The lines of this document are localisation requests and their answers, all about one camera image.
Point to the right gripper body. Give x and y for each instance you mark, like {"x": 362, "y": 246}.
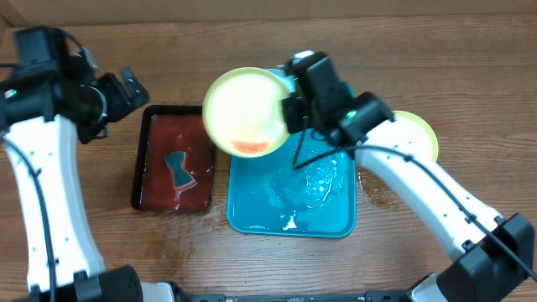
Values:
{"x": 294, "y": 111}

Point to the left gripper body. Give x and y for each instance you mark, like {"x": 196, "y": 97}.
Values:
{"x": 106, "y": 104}

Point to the green rimmed plate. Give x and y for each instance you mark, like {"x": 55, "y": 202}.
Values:
{"x": 423, "y": 137}
{"x": 242, "y": 112}

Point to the green rimmed plate front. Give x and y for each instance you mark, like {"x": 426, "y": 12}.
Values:
{"x": 423, "y": 137}

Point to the green and orange sponge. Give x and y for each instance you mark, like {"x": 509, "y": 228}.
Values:
{"x": 182, "y": 179}

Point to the light blue plate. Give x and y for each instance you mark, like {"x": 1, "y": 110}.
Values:
{"x": 287, "y": 80}

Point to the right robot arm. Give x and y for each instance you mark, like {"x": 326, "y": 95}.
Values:
{"x": 490, "y": 255}

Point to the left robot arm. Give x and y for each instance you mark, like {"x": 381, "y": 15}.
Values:
{"x": 52, "y": 100}

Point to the black tray with red liquid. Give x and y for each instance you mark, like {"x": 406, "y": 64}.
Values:
{"x": 166, "y": 129}

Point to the teal plastic tray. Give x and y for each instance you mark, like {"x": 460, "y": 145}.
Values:
{"x": 267, "y": 196}

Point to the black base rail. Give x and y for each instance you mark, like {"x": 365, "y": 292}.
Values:
{"x": 368, "y": 296}

